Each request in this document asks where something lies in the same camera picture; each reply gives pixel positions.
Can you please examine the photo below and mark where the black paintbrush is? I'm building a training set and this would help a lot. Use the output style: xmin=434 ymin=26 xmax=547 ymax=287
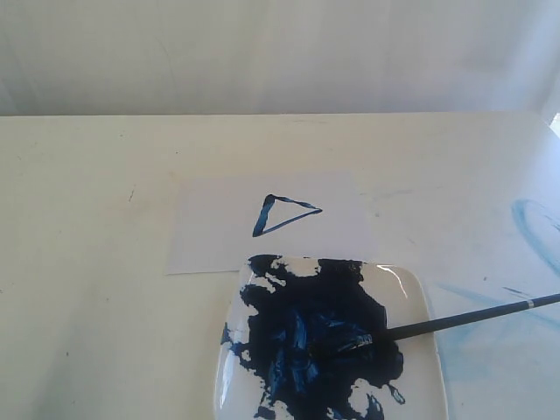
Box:
xmin=308 ymin=292 xmax=560 ymax=360

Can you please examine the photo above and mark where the white paper sheet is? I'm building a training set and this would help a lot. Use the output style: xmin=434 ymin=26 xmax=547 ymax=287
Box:
xmin=166 ymin=171 xmax=375 ymax=275

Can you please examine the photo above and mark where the white square paint plate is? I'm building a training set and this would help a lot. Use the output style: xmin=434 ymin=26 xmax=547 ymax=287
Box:
xmin=213 ymin=255 xmax=448 ymax=419

